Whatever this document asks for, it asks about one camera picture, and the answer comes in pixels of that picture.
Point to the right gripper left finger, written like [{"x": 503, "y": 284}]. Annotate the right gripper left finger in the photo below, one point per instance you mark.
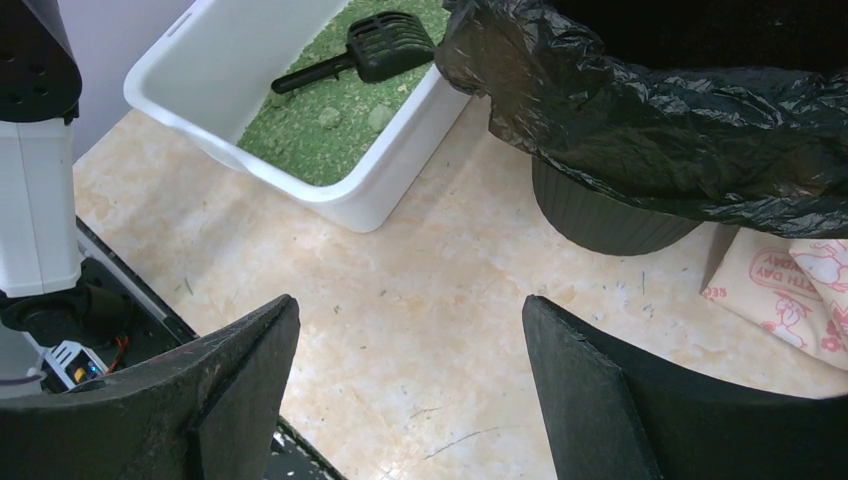
[{"x": 205, "y": 410}]

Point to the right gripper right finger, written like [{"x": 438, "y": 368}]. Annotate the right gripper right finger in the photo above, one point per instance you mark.
[{"x": 612, "y": 410}]

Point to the black trash bin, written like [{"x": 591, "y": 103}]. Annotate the black trash bin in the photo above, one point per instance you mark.
[{"x": 601, "y": 224}]

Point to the white plastic litter box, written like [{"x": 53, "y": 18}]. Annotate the white plastic litter box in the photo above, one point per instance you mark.
[{"x": 209, "y": 78}]

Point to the black litter scoop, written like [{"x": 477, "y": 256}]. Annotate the black litter scoop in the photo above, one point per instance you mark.
[{"x": 378, "y": 47}]

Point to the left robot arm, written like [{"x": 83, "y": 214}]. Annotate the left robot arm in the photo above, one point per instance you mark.
[{"x": 42, "y": 290}]

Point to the green litter clump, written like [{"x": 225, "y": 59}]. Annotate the green litter clump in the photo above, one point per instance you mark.
[
  {"x": 379, "y": 117},
  {"x": 329, "y": 118}
]

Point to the pink floral cloth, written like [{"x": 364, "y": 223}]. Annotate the pink floral cloth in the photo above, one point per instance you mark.
[{"x": 794, "y": 289}]

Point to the black garbage bag liner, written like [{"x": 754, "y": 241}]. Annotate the black garbage bag liner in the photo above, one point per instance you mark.
[{"x": 732, "y": 112}]

